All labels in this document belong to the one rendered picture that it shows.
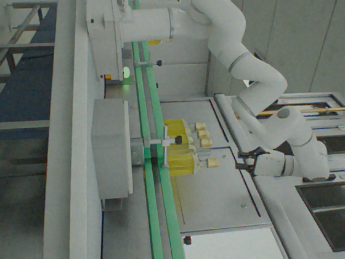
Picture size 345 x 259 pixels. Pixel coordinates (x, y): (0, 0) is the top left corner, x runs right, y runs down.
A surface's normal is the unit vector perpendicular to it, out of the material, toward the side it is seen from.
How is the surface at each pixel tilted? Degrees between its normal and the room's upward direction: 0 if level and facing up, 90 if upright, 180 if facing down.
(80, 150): 90
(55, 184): 90
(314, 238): 90
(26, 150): 90
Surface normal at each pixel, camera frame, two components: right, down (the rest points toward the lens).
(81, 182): 0.09, -0.43
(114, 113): 0.03, -0.80
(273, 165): -0.13, 0.53
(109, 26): 0.11, 0.90
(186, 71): 0.14, 0.59
